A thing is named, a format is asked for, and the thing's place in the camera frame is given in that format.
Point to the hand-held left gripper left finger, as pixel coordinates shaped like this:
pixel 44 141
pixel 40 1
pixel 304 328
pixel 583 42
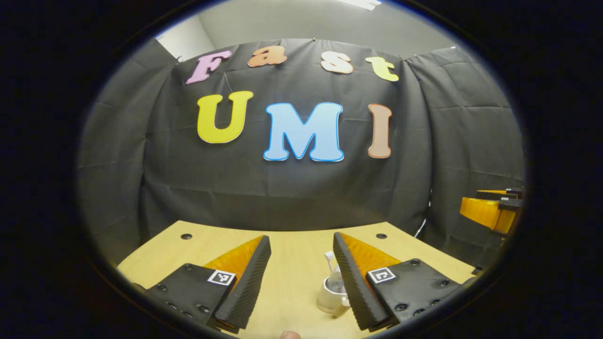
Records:
pixel 249 287

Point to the light wooden desktop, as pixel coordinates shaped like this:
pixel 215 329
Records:
pixel 297 263

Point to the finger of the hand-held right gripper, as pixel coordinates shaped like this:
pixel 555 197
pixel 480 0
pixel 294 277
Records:
pixel 490 212
pixel 499 193

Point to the ceiling light panel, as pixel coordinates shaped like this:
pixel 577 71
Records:
pixel 362 4

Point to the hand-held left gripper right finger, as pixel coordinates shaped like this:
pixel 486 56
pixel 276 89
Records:
pixel 353 287

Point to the black backdrop cloth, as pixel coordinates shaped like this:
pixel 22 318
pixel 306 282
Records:
pixel 301 197

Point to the white cup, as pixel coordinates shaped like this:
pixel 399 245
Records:
pixel 327 299

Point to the white toothpaste tube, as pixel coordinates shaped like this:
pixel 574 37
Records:
pixel 331 260

